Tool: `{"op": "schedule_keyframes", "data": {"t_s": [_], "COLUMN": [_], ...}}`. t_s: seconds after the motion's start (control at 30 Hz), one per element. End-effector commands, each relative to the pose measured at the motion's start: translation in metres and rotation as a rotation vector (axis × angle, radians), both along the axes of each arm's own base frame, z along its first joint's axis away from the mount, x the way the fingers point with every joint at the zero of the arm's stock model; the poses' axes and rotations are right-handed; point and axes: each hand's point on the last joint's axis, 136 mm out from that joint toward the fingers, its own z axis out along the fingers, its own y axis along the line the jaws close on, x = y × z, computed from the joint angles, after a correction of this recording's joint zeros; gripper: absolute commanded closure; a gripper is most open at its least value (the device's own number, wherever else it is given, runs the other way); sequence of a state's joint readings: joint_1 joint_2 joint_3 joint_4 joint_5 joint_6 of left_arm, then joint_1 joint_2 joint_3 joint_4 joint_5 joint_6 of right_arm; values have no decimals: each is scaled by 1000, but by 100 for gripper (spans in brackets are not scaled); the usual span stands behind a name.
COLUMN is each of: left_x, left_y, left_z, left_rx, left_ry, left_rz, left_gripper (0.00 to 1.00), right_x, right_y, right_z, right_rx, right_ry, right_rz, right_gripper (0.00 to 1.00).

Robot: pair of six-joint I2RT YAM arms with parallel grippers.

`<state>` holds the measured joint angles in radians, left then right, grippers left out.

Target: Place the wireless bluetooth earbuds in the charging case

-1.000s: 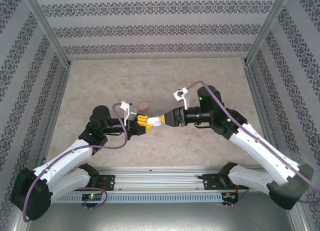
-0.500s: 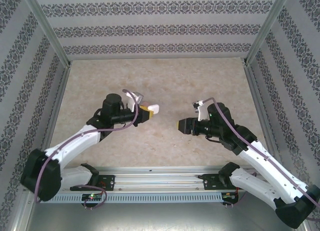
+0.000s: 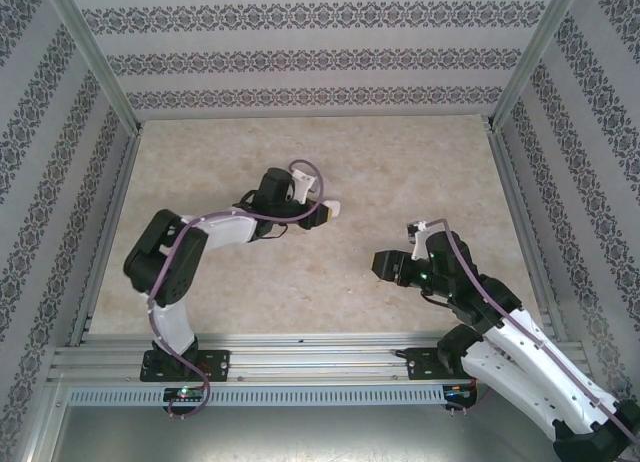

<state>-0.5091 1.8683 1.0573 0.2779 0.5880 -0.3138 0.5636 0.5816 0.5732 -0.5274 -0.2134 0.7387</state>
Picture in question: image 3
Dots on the grey metal panel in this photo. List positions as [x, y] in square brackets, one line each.
[320, 437]

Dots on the aluminium frame post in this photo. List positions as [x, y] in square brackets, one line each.
[537, 57]
[90, 57]

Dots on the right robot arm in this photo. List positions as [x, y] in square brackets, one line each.
[525, 372]

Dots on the aluminium side rail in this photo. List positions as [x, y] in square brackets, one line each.
[107, 232]
[525, 222]

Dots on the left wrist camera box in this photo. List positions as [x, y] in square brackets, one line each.
[304, 182]

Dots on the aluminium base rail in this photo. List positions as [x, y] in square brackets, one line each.
[320, 362]

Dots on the small controller board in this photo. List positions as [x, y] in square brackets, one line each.
[460, 393]
[182, 394]

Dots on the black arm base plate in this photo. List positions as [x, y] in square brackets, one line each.
[215, 364]
[420, 364]

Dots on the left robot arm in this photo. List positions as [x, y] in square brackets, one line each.
[220, 229]

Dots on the white earbud charging case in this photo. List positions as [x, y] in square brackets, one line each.
[336, 208]

